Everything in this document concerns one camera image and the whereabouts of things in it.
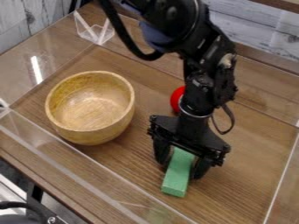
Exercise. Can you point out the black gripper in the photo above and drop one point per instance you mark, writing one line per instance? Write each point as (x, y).
(192, 136)

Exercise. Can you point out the green foam stick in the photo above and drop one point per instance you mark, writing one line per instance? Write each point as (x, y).
(176, 177)

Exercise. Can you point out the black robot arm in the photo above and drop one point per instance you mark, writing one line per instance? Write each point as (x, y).
(176, 27)

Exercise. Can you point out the brown wooden bowl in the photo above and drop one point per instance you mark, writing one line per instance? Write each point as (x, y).
(89, 107)

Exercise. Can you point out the red toy tomato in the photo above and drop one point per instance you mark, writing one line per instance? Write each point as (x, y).
(175, 97)

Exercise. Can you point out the clear acrylic tray wall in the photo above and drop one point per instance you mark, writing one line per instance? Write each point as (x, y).
(109, 182)

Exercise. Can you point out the black table leg bracket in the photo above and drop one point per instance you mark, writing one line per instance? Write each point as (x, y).
(52, 210)

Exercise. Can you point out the clear acrylic corner bracket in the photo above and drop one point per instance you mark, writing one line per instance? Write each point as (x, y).
(97, 34)

